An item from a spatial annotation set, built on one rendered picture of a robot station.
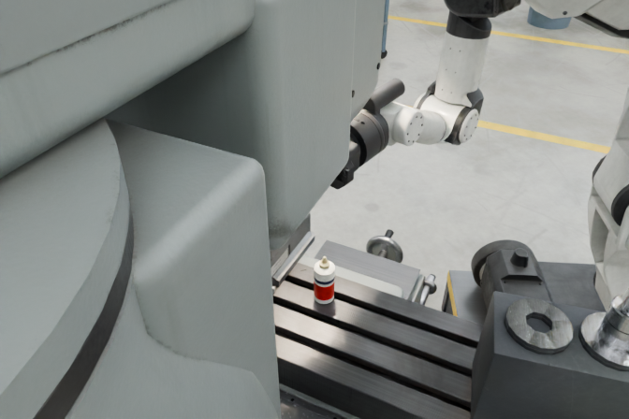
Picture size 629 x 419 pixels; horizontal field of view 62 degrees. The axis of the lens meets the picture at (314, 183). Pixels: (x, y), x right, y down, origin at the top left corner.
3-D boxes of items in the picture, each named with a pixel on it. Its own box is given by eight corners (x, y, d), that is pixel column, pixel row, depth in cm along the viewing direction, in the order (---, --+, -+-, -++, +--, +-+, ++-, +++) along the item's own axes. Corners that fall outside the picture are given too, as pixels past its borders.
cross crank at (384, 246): (370, 251, 166) (372, 223, 159) (405, 262, 162) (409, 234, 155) (351, 284, 155) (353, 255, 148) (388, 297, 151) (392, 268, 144)
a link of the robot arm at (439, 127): (384, 132, 108) (421, 138, 123) (426, 151, 102) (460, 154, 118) (402, 83, 105) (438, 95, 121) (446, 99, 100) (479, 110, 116)
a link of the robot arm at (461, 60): (433, 112, 127) (451, 21, 114) (482, 131, 120) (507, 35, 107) (407, 128, 119) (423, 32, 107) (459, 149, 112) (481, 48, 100)
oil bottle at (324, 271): (318, 286, 106) (319, 247, 100) (337, 293, 105) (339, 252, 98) (310, 300, 103) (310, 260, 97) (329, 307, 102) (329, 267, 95)
